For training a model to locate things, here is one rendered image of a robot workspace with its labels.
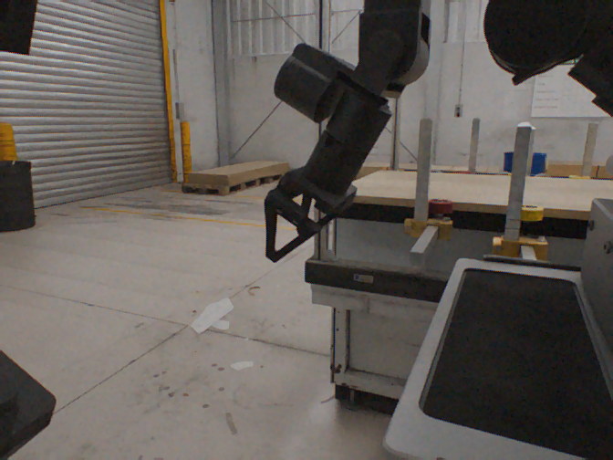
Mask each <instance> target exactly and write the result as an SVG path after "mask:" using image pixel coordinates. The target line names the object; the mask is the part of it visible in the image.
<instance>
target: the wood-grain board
mask: <svg viewBox="0 0 613 460"><path fill-rule="evenodd" d="M416 180H417V172H404V171H382V170H380V171H377V172H375V173H372V174H370V175H367V176H365V177H363V178H360V179H358V180H356V181H354V182H352V184H353V185H355V186H356V187H357V188H358V189H357V191H356V193H357V194H356V196H355V197H354V199H355V201H354V202H353V203H359V204H382V205H395V206H407V207H415V195H416ZM510 182H511V176H506V175H486V174H465V173H444V172H431V183H430V196H429V200H430V199H445V200H451V201H453V207H452V210H456V211H469V212H481V213H494V214H507V206H508V198H509V190H510ZM594 198H606V199H611V200H612V201H613V181H610V180H589V179H568V178H548V177H527V176H526V177H525V191H524V199H523V204H530V205H536V206H540V207H543V208H544V211H543V217H554V218H566V219H579V220H589V215H590V209H591V204H592V200H593V199H594Z"/></svg>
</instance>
